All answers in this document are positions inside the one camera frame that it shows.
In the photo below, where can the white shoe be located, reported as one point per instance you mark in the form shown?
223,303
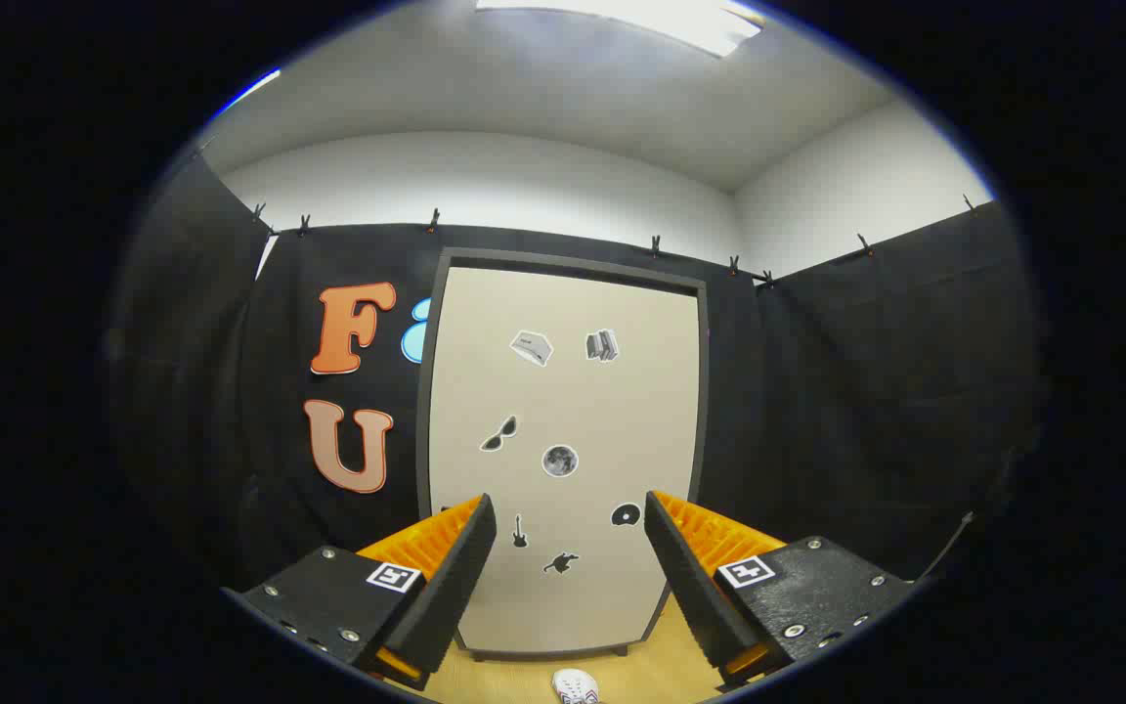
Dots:
575,686

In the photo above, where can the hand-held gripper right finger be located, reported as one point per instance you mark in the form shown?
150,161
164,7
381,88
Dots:
690,596

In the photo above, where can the row of black clips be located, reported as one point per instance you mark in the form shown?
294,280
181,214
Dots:
434,221

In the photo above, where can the black backdrop cloth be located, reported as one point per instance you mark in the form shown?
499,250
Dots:
866,391

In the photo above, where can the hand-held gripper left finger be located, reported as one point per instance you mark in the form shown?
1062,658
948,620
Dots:
451,596

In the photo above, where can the grey shoe cabinet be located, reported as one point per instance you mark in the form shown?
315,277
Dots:
573,267

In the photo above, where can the beige shoe cabinet door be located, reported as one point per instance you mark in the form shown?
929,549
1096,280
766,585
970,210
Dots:
563,391

